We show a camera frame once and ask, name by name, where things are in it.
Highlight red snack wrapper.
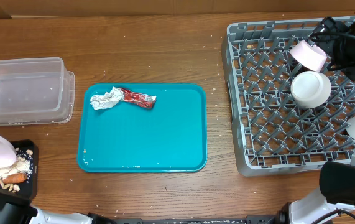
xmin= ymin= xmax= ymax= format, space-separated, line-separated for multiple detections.
xmin=121 ymin=88 xmax=157 ymax=109

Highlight white napkin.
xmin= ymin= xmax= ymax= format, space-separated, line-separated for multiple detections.
xmin=90 ymin=87 xmax=124 ymax=110

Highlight food scraps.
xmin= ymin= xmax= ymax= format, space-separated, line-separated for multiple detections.
xmin=0 ymin=148 xmax=34 ymax=193

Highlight orange carrot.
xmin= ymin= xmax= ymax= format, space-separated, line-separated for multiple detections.
xmin=0 ymin=173 xmax=27 ymax=184

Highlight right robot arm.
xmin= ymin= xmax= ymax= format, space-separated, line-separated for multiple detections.
xmin=271 ymin=17 xmax=355 ymax=223

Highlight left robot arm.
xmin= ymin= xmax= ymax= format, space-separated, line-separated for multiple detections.
xmin=0 ymin=190 xmax=116 ymax=224

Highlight grey dishwasher rack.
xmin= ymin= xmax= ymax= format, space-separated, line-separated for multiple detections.
xmin=221 ymin=18 xmax=355 ymax=176

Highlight teal plastic tray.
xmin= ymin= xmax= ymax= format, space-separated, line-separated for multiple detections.
xmin=76 ymin=83 xmax=208 ymax=173

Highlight clear plastic bin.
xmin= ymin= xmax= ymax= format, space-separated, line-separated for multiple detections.
xmin=0 ymin=57 xmax=75 ymax=126

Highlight black bin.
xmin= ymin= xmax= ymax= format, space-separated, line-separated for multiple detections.
xmin=0 ymin=139 xmax=39 ymax=209

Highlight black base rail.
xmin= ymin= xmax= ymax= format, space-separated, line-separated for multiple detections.
xmin=112 ymin=215 xmax=279 ymax=224

